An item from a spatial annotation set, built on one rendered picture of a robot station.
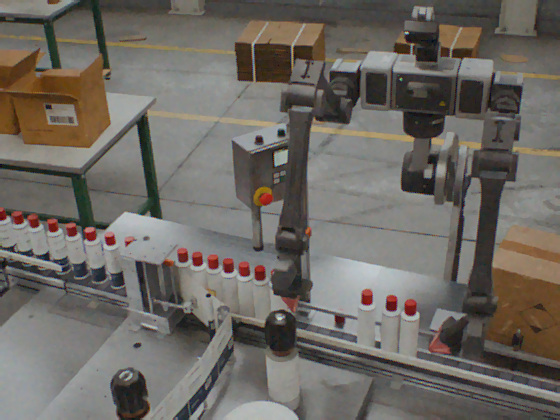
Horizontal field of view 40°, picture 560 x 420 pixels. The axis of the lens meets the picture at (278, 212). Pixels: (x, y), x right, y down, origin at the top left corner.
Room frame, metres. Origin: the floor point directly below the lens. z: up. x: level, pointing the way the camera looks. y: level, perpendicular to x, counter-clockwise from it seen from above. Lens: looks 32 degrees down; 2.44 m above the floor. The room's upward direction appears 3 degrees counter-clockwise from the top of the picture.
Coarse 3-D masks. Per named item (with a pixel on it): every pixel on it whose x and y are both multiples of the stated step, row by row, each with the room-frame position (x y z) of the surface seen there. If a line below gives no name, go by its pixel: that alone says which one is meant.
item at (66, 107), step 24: (48, 72) 3.64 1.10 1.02; (72, 72) 3.62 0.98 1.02; (96, 72) 3.44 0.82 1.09; (24, 96) 3.32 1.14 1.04; (48, 96) 3.27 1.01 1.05; (72, 96) 3.22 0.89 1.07; (96, 96) 3.43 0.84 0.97; (24, 120) 3.34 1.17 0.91; (48, 120) 3.32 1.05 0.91; (72, 120) 3.29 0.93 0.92; (96, 120) 3.39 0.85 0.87; (48, 144) 3.32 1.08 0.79; (72, 144) 3.29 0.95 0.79
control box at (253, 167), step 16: (272, 128) 1.97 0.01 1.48; (240, 144) 1.88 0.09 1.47; (272, 144) 1.88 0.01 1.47; (288, 144) 1.90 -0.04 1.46; (240, 160) 1.88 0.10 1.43; (256, 160) 1.84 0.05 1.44; (240, 176) 1.88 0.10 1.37; (256, 176) 1.84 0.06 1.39; (240, 192) 1.89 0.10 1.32; (256, 192) 1.84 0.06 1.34; (272, 192) 1.87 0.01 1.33; (256, 208) 1.84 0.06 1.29
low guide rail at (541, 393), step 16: (240, 320) 1.83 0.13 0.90; (256, 320) 1.81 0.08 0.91; (304, 336) 1.74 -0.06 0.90; (320, 336) 1.72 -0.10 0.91; (368, 352) 1.66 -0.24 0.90; (384, 352) 1.64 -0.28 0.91; (432, 368) 1.58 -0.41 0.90; (448, 368) 1.57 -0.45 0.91; (496, 384) 1.51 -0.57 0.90; (512, 384) 1.49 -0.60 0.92
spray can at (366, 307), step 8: (368, 296) 1.69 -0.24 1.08; (360, 304) 1.70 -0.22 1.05; (368, 304) 1.69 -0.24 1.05; (360, 312) 1.69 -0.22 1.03; (368, 312) 1.68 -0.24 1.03; (360, 320) 1.69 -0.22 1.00; (368, 320) 1.68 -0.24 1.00; (360, 328) 1.69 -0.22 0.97; (368, 328) 1.68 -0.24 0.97; (360, 336) 1.69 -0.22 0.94; (368, 336) 1.68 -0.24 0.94; (360, 344) 1.69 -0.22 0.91; (368, 344) 1.68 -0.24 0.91
